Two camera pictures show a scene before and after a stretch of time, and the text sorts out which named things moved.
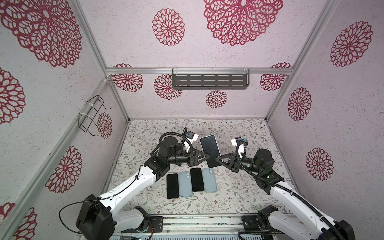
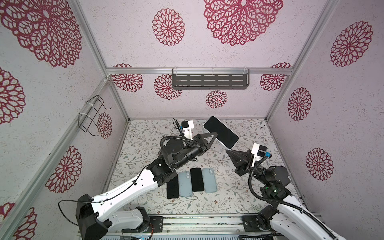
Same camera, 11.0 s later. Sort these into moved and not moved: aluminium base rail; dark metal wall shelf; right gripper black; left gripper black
Moved: right gripper black; left gripper black
Not moved: aluminium base rail; dark metal wall shelf
